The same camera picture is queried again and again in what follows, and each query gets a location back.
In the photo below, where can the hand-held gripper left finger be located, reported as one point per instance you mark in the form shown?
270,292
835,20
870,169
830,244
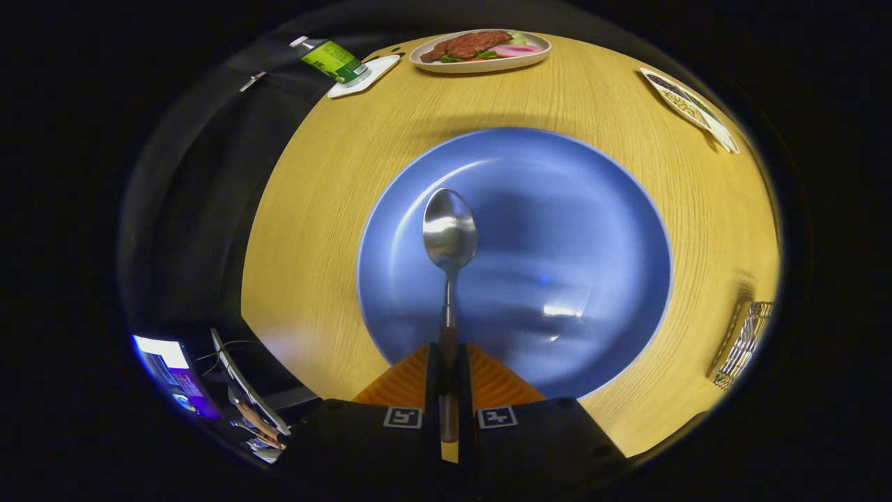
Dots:
362,446

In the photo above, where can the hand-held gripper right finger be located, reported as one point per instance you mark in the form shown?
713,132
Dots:
536,446

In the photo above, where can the white monitor back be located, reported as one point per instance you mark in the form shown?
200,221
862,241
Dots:
244,380

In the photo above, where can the computer monitor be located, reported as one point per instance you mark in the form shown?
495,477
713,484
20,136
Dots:
174,376

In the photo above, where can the blue plate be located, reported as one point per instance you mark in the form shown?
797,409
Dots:
557,230

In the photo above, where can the metal perforated basket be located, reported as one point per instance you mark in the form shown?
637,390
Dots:
746,341

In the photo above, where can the white divided dish with beans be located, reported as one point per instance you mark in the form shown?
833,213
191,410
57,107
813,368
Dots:
690,108

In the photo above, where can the white square coaster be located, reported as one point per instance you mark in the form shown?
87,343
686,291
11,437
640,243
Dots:
376,70

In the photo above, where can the silver clip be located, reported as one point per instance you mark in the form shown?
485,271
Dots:
252,81

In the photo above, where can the green plastic bottle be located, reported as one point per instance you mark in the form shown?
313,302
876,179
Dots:
331,59

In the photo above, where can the oval plate with meat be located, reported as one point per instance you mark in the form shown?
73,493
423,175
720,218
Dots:
474,49

